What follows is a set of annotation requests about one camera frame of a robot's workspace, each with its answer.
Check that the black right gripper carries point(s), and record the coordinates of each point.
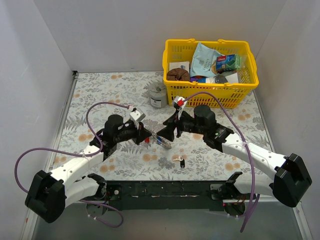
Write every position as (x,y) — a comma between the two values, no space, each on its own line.
(175,126)

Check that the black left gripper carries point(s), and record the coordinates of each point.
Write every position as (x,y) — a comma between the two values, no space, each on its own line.
(139,133)

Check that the metal disc with keyrings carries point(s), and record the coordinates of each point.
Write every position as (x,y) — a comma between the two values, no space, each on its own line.
(161,141)

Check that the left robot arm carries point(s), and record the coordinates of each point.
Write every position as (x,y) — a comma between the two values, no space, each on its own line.
(51,192)

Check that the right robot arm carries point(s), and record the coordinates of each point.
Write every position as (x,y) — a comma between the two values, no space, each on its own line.
(285,177)

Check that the grey paper-wrapped roll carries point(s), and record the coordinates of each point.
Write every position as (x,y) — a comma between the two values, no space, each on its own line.
(157,95)

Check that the white blue bottle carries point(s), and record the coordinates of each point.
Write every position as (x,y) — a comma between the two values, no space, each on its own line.
(225,77)

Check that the brown round scrunchie item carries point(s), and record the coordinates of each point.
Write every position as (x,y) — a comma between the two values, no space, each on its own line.
(178,74)

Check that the floral tablecloth mat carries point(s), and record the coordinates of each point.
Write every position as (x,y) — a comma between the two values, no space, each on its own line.
(98,95)

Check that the white small box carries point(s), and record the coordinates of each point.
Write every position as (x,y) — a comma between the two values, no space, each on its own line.
(185,65)

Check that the light blue chips bag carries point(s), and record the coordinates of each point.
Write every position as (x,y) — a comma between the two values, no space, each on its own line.
(204,61)

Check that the yellow plastic basket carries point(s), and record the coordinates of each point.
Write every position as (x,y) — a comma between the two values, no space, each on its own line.
(230,95)

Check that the green sponge pack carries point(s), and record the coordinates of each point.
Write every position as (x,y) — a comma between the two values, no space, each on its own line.
(229,62)

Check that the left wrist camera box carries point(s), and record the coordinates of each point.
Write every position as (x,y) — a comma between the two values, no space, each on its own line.
(137,116)

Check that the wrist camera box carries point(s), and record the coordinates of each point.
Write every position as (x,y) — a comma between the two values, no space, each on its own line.
(137,116)
(179,103)

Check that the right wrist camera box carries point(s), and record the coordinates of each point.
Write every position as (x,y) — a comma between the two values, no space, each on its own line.
(179,103)

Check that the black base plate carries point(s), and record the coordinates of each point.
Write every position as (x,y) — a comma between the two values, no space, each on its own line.
(170,195)

